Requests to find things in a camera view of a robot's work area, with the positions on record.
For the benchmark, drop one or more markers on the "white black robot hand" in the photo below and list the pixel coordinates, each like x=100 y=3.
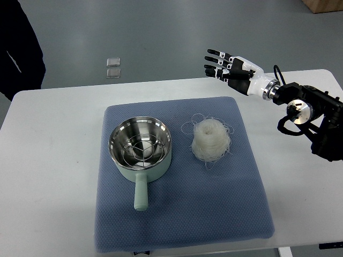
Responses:
x=240 y=74

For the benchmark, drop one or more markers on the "white vermicelli bundle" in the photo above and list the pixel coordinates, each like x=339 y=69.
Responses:
x=211 y=138

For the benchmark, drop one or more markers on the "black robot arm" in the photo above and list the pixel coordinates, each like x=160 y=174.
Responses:
x=312 y=113

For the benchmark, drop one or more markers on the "mint green steel pot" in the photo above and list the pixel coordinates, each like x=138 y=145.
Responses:
x=135 y=129

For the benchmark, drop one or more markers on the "wooden box corner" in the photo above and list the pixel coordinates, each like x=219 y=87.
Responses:
x=323 y=6

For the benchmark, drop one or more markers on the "upper floor outlet plate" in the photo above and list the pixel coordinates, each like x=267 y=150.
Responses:
x=113 y=62

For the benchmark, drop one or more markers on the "blue quilted mat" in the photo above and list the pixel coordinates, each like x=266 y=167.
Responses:
x=192 y=203

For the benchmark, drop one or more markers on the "person in dark clothing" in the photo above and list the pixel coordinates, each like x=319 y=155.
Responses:
x=22 y=65

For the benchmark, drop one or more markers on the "wire steaming rack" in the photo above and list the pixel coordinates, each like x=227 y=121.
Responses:
x=142 y=154

